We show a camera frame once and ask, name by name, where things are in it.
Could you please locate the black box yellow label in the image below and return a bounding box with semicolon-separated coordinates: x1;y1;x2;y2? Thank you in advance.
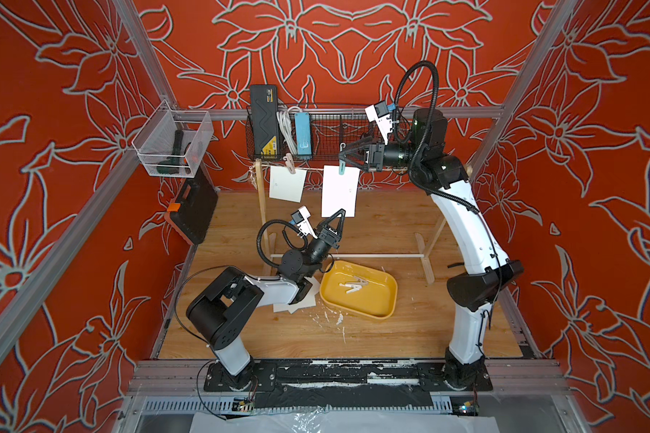
249;85;281;160

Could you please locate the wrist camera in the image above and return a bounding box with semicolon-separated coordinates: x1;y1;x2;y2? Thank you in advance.
291;206;317;238
365;101;397;144

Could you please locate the clear mesh wall bin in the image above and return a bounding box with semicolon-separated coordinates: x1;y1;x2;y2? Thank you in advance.
133;100;214;178

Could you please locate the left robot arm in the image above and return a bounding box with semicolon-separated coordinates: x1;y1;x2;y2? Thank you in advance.
186;207;347;389

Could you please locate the light blue power bank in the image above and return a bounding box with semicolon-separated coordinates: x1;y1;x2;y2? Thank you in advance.
294;112;312;160

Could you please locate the white clothespin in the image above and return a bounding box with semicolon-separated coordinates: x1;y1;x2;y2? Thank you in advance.
339;283;364;293

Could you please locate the teal clothespin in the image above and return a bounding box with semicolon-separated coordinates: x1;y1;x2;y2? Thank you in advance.
339;143;347;176

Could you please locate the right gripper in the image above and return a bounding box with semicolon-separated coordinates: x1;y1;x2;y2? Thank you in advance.
342;139;427;179

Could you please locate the black orange tool case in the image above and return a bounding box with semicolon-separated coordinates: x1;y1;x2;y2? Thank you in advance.
164;168;218;245

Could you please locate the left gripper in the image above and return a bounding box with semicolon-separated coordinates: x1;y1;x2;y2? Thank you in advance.
300;213;343;283

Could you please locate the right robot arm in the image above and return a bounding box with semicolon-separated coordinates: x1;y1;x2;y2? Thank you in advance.
339;61;524;391

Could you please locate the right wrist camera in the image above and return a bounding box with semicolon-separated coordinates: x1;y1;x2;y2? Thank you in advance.
365;101;397;144

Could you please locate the wooden drying rack frame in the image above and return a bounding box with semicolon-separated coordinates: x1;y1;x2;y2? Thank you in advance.
252;158;447;286

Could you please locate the twine string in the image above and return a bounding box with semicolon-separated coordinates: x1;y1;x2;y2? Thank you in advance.
248;164;342;177

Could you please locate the yellow plastic tray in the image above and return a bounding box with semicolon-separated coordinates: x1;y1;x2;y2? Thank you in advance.
320;261;398;320

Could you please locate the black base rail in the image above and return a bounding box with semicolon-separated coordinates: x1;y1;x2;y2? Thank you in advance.
198;359;493;413

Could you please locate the white coiled cable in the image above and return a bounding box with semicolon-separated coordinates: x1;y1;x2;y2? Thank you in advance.
277;105;303;157

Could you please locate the black wire wall basket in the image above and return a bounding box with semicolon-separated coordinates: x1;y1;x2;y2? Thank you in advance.
245;106;382;162

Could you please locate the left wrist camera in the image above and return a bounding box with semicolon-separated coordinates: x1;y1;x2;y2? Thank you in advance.
291;206;317;238

